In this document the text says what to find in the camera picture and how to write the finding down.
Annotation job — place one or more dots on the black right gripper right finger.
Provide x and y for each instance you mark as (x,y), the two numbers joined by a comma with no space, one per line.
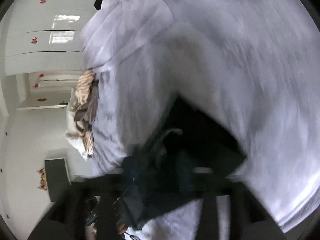
(230,211)

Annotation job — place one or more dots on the dark pants with patterned band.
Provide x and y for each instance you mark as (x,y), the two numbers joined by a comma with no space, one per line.
(165,173)

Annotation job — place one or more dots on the dark wall-mounted screen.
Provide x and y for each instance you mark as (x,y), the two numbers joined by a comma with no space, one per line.
(57,177)

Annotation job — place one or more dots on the white wardrobe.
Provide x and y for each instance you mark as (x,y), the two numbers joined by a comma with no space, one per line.
(44,35)

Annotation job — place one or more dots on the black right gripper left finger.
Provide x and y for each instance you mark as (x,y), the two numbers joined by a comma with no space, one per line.
(66,218)

